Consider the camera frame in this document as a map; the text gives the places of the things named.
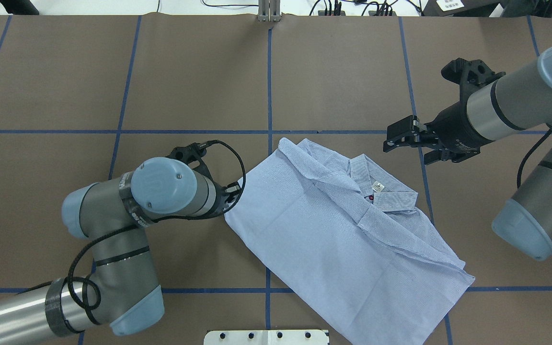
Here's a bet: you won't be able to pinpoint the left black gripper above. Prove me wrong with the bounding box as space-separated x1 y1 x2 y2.
208 182 243 219

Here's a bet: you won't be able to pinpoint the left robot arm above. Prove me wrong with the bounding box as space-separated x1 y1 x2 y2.
0 157 245 345

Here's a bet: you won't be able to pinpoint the blue striped button shirt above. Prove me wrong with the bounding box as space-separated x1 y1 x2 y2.
225 138 475 345

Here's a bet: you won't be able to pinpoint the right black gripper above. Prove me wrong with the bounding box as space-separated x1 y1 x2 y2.
383 103 482 165

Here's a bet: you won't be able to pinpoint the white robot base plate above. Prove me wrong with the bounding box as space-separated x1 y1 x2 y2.
203 329 331 345

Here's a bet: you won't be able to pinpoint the black cables on desk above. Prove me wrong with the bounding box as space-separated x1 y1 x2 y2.
202 0 423 17

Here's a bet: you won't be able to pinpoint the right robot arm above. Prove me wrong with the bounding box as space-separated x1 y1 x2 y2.
383 47 552 261

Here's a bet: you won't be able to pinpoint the grey aluminium frame post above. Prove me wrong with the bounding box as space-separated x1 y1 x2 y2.
257 0 282 23

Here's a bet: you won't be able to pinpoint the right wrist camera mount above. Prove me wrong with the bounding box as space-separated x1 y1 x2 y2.
440 57 506 104

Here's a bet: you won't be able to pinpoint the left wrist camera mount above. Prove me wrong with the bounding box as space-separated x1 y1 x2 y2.
166 143 212 179

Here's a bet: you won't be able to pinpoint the black box with label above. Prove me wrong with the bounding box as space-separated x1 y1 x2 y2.
421 0 504 17

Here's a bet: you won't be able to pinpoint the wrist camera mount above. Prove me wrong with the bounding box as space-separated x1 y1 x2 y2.
166 143 212 179
440 57 506 104

